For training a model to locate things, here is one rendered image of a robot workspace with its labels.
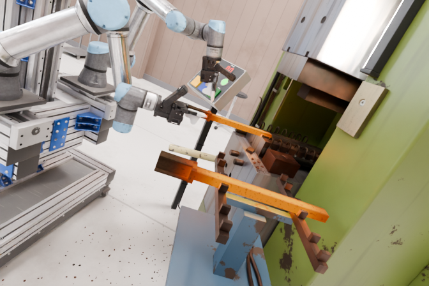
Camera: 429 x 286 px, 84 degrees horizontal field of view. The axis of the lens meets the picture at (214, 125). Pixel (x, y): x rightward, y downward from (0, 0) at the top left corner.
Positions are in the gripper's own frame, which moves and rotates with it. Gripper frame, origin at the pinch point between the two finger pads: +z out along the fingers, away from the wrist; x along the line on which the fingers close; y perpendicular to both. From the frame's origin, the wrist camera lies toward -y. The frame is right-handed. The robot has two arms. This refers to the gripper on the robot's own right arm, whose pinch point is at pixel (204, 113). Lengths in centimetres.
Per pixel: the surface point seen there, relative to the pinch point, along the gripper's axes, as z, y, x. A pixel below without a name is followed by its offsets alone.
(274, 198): 11, -1, 50
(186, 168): -11.1, 0.2, 45.8
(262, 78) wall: 162, 1, -328
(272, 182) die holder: 30.1, 11.1, 22.1
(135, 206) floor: -8, 101, -52
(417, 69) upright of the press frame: 41, -42, 38
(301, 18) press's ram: 27, -51, -12
